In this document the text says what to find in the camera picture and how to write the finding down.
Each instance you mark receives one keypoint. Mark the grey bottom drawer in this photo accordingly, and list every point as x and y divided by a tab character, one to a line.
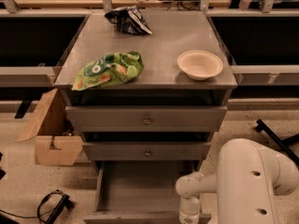
138	192

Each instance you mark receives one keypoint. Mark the grey drawer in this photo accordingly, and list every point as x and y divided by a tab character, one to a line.
138	192
146	151
146	118

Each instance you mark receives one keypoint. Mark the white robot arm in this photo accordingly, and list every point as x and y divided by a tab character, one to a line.
249	176

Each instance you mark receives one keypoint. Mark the grey drawer cabinet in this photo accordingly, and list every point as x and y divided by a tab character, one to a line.
161	83

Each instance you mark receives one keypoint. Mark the grey middle drawer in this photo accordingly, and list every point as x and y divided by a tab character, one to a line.
146	151

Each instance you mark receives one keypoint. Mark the grey top drawer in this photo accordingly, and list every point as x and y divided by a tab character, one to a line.
146	118

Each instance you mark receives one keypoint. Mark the black metal stand leg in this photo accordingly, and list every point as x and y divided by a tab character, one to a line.
283	144

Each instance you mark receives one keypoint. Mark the white paper bowl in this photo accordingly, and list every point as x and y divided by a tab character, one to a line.
200	64

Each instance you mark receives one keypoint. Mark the green chip bag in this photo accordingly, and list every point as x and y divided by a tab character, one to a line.
111	70

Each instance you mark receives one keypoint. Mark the brown cardboard box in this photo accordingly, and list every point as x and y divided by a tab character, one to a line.
55	144

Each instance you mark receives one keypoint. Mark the dark blue chip bag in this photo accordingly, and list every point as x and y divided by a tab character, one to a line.
128	20

